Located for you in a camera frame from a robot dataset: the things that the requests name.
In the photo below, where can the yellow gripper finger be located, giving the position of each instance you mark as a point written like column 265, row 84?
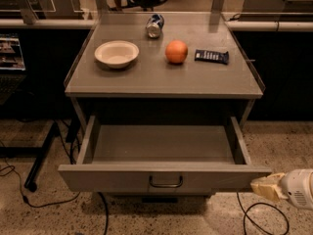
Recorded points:
column 269, row 187

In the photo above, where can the grey top drawer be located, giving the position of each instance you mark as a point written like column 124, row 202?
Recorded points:
column 162, row 160

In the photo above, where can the grey drawer cabinet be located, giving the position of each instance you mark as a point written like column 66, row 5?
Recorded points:
column 152, row 91

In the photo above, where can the dark blue snack bar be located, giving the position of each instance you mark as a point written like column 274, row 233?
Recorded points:
column 212, row 56

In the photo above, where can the orange fruit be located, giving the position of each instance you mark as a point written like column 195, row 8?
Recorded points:
column 176, row 52

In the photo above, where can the blue soda can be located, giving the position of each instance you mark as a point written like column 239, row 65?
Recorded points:
column 154, row 25

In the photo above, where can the white bowl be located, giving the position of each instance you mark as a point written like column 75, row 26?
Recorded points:
column 116, row 54

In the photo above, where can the black table stand leg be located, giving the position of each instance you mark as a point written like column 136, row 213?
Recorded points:
column 27, row 140

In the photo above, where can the black keyboard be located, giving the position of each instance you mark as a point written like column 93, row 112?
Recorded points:
column 8, row 85

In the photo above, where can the computer monitor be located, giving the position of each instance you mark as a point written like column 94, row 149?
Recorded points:
column 11, row 58

